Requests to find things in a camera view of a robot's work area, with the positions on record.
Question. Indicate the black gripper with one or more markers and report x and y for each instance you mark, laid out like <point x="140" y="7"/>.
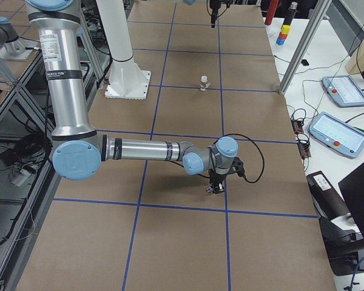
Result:
<point x="212" y="13"/>
<point x="216" y="179"/>

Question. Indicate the chrome angle pipe fitting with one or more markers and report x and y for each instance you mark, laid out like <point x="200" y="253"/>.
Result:
<point x="208" y="189"/>

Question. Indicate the white PPR valve with handle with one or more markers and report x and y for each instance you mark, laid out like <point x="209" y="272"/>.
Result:
<point x="204" y="83"/>

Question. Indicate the red cylinder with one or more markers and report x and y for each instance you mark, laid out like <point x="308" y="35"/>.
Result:
<point x="271" y="11"/>

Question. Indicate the stacked coloured toy blocks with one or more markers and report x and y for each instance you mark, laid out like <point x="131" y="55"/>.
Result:
<point x="283" y="35"/>

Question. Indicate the brown paper table mat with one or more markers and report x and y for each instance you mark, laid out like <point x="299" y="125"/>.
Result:
<point x="226" y="207"/>

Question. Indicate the small black puck device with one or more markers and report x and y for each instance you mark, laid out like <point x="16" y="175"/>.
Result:
<point x="304" y="62"/>

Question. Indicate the near teach pendant tablet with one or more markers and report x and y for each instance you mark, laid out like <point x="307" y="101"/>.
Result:
<point x="337" y="135"/>

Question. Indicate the teach pendant tablet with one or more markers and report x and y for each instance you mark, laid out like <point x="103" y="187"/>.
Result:
<point x="337" y="135"/>
<point x="344" y="91"/>

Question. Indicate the black monitor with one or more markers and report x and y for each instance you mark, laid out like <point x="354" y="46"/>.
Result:
<point x="352" y="190"/>

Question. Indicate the far teach pendant tablet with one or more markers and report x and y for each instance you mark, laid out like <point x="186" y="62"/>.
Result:
<point x="344" y="91"/>

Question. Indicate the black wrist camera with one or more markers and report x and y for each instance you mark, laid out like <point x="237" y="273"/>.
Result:
<point x="237" y="168"/>

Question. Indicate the aluminium frame post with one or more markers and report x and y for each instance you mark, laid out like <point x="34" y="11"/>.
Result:
<point x="305" y="40"/>

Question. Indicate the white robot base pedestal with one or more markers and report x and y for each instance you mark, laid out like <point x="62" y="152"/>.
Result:
<point x="126" y="79"/>

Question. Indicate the aluminium frame rack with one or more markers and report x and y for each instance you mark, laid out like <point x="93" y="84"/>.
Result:
<point x="26" y="148"/>

